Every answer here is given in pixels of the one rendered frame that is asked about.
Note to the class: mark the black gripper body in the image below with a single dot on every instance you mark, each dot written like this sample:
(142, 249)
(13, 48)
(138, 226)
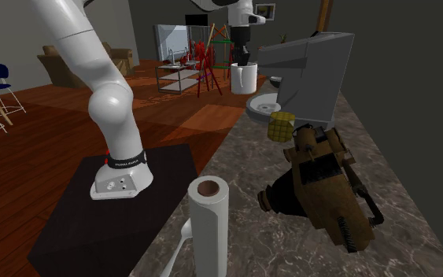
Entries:
(240, 37)

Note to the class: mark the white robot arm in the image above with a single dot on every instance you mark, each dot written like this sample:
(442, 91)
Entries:
(110, 103)

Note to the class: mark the red wooden rack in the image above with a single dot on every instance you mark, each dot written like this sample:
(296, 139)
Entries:
(205, 61)

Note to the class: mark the small potted plant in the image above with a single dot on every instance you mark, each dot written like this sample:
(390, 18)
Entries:
(283, 38)

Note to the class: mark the white mug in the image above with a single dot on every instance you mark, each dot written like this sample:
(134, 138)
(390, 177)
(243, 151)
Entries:
(244, 81)

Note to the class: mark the black screen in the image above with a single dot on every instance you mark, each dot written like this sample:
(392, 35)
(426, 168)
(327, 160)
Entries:
(196, 20)

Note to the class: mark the grey cabinet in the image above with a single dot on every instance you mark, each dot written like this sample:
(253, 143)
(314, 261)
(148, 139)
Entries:
(171, 40)

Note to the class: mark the glass shelf table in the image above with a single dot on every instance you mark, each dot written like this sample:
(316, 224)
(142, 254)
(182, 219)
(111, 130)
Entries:
(177, 78)

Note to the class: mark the grey coffee machine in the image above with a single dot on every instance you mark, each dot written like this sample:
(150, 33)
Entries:
(313, 76)

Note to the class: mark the yellow grid-patterned block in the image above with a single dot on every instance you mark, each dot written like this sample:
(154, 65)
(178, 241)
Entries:
(280, 128)

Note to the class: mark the brown and black machine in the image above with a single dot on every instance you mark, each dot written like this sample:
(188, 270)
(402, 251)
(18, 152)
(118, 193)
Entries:
(328, 195)

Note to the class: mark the brown armchair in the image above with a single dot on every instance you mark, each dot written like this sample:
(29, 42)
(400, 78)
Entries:
(62, 71)

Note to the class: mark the white paper towel roll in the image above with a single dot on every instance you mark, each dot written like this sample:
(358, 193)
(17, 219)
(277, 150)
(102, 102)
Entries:
(208, 230)

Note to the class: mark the white plastic spoon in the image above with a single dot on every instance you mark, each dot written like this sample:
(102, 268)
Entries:
(186, 230)

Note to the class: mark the black robot stand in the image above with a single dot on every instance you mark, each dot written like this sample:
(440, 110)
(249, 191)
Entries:
(90, 226)

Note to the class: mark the framed wall picture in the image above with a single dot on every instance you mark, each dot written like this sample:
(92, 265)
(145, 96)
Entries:
(266, 10)

